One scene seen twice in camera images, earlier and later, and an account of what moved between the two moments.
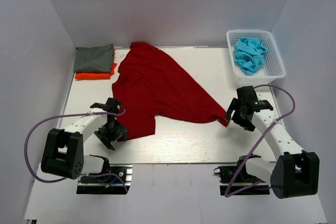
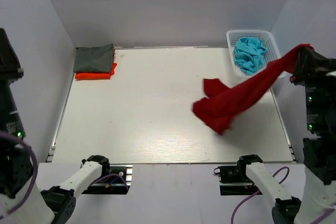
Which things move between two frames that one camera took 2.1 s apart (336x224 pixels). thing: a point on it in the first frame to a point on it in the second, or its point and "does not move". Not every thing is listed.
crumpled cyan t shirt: [249, 53] does not move
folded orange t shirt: [96, 75] does not move
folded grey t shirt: [97, 59] does not move
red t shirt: [149, 84] to [218, 110]
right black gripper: [247, 124] to [311, 64]
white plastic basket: [254, 56] does not move
